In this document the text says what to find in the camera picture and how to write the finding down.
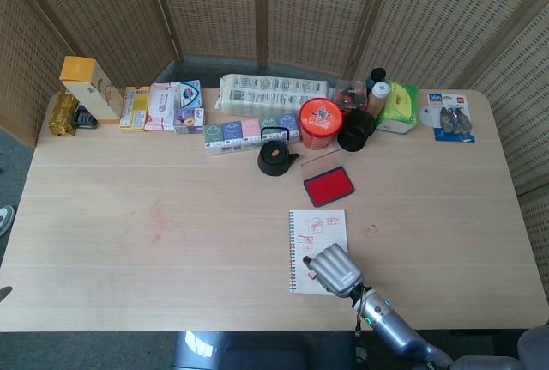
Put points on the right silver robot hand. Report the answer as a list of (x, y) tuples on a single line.
[(339, 271)]

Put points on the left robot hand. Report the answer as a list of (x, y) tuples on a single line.
[(5, 294)]

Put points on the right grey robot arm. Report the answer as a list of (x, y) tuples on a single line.
[(394, 335)]

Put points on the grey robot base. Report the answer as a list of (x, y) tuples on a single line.
[(257, 350)]

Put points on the spiral notepad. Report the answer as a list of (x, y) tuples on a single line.
[(319, 228)]

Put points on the grey white shoe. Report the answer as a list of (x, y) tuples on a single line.
[(6, 220)]

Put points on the red ink pad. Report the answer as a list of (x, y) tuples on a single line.
[(329, 183)]

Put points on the black teapot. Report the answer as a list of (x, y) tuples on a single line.
[(273, 159)]

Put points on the black mesh pen cup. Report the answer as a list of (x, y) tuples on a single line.
[(354, 134)]

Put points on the orange lidded tub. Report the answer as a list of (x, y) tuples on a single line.
[(319, 119)]

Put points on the multicolour pocket tissue pack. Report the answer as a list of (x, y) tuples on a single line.
[(231, 134)]

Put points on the brown bottle white cap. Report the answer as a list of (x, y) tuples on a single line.
[(377, 99)]

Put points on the clear plastic clip box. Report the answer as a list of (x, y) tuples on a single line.
[(349, 95)]

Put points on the green tissue box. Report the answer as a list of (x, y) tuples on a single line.
[(401, 106)]

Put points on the gold foil package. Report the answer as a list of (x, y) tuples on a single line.
[(62, 114)]

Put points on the blue blister pack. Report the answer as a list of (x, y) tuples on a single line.
[(454, 119)]

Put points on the black clip holder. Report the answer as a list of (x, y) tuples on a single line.
[(85, 119)]

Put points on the large clear-wrapped tissue pack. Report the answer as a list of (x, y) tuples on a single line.
[(266, 93)]

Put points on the black bottle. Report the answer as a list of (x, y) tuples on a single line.
[(378, 74)]

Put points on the purple small box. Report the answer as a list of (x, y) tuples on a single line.
[(188, 121)]

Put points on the tall beige orange-topped box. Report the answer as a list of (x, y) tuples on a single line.
[(96, 95)]

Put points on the yellow flat box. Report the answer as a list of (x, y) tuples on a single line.
[(134, 108)]

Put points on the blue white small box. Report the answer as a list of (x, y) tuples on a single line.
[(191, 93)]

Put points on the pink wet wipes pack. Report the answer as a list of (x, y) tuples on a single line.
[(161, 106)]

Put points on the woven folding screen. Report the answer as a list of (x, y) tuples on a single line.
[(300, 9)]

